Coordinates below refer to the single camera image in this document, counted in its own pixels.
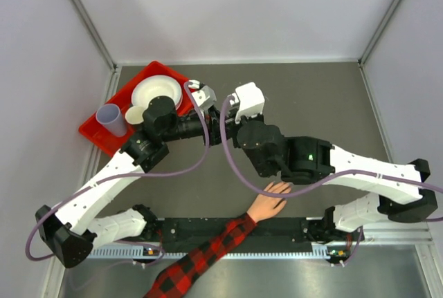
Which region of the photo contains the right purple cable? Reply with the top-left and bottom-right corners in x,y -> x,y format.
219,94 -> 443,266

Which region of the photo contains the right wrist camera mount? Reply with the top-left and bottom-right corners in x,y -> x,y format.
229,82 -> 265,124

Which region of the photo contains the slotted cable duct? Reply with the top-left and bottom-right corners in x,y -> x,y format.
86,242 -> 350,260

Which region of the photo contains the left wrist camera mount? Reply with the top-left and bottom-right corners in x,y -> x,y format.
187,80 -> 217,111

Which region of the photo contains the red plastic tray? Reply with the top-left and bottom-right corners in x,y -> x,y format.
78,61 -> 193,156

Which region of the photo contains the mannequin hand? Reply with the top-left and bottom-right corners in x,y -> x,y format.
246,182 -> 291,223

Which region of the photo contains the cream paper cup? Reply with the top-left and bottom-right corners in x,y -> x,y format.
125,106 -> 146,125

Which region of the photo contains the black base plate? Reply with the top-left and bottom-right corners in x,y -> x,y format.
160,214 -> 315,249

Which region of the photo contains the red plaid sleeve forearm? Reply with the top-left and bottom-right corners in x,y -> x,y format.
145,214 -> 257,298

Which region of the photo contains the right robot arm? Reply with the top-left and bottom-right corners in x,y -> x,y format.
220,113 -> 439,243

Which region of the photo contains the purple cable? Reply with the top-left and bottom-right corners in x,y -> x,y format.
219,94 -> 443,266
24,80 -> 211,268

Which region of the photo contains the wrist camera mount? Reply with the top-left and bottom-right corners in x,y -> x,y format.
187,80 -> 217,111
229,82 -> 265,124

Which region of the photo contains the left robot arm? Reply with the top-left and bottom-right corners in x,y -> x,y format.
35,91 -> 219,268

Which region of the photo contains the lilac plastic cup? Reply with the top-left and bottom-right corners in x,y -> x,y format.
95,103 -> 127,138

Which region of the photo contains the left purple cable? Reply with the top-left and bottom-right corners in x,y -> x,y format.
24,80 -> 211,268

